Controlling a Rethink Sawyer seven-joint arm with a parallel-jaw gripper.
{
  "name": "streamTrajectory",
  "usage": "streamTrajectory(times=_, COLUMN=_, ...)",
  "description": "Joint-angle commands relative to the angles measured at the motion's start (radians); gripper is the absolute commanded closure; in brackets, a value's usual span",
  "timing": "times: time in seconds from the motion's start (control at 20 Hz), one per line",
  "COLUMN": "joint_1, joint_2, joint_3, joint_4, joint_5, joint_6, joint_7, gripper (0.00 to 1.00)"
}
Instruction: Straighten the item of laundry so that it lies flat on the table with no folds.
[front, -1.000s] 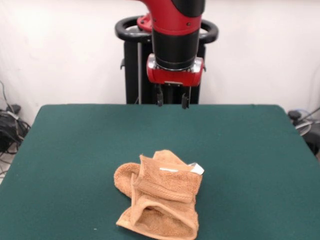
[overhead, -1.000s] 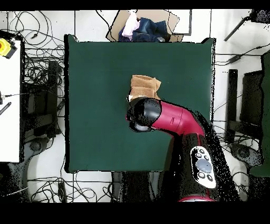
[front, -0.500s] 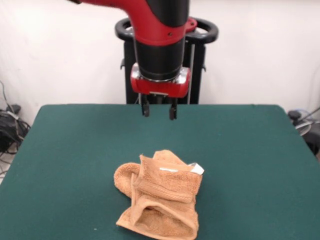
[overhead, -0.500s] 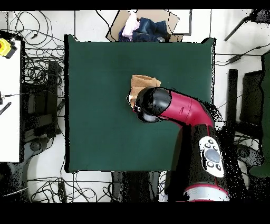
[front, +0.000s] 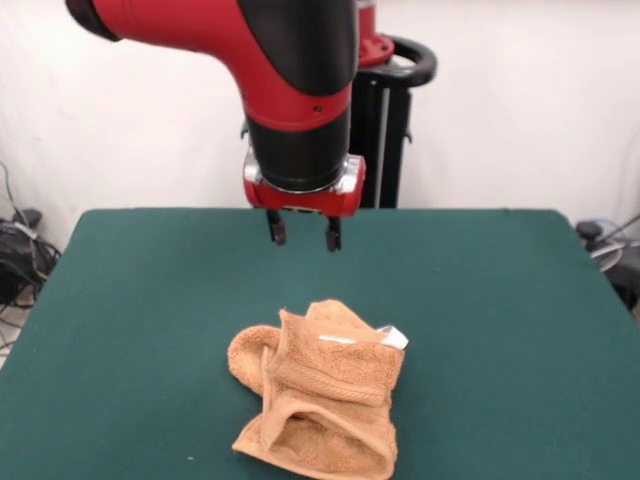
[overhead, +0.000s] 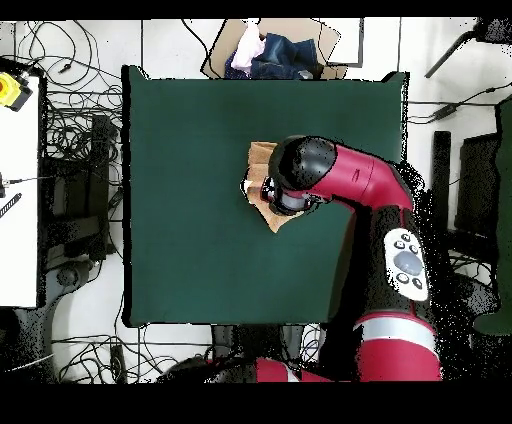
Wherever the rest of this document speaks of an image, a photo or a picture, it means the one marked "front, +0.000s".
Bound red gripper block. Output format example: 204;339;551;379
243;149;367;253

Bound tan terry towel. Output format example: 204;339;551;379
227;298;410;480

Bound dark green table cloth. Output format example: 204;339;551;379
0;208;640;480

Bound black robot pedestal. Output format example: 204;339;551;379
238;34;439;209

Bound tangled black cables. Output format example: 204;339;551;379
0;159;64;351

